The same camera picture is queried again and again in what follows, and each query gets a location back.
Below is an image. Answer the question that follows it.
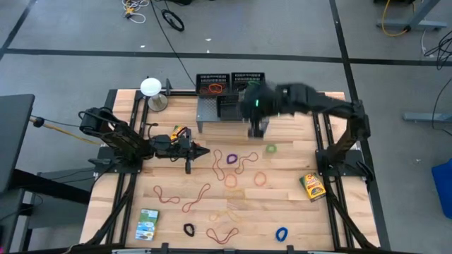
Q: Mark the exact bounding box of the white yellow cable bundle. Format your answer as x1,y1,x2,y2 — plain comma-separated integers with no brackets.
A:
121,0,151,25

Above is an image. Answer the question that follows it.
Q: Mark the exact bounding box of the white dome table lamp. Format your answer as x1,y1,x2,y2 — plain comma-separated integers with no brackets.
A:
139,77,169,113

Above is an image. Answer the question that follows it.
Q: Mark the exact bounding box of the black cable bundle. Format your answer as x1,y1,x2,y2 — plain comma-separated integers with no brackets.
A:
423,30,452,71

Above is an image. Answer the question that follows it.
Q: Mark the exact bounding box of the grey metal riser shelf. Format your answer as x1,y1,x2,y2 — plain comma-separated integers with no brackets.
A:
196,92,270,135

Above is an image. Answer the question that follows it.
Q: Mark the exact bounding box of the grey desk leg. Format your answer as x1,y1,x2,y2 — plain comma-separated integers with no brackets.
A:
375,0,448,32

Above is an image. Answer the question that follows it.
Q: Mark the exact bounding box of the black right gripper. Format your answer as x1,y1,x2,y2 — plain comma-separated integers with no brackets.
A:
243,83,283,138

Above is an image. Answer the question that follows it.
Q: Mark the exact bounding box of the blue coil wristband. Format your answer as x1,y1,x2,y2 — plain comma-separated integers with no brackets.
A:
275,226,289,243

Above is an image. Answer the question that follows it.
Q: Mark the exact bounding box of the yellow rod with black knob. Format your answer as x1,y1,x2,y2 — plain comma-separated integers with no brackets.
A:
29,115,103,146

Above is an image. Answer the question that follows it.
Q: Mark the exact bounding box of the black side desk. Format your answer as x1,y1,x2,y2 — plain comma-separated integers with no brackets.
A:
0,93,93,254

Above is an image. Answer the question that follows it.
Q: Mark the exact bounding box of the thin black floor cable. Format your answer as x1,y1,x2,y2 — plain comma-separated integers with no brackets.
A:
431,75,452,137

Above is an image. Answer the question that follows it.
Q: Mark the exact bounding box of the yellow floor cable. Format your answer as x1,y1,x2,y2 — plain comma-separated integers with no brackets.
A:
381,0,416,38

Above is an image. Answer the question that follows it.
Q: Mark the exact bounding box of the black mesh basket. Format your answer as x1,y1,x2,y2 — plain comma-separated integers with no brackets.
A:
196,73,231,97
215,94,248,121
231,72,266,93

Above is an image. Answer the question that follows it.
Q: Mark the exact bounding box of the blue plastic bin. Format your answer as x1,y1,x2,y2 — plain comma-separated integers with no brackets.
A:
431,157,452,220

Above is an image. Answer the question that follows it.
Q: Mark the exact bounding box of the long black floor cable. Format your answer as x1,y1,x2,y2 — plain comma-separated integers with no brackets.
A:
150,0,196,87

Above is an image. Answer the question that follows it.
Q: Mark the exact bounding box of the coiled black floor cable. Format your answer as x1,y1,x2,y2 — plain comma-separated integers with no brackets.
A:
161,8,186,32

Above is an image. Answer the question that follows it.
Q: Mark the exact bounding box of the grey desk foot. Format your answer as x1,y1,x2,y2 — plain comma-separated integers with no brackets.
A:
403,111,452,123

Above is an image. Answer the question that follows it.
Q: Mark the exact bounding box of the yellow green crayon box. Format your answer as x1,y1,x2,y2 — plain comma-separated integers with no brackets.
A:
170,124,187,142
135,207,160,242
298,171,327,203

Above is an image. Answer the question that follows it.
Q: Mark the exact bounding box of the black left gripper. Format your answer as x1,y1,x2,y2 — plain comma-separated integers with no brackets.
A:
155,128,211,174

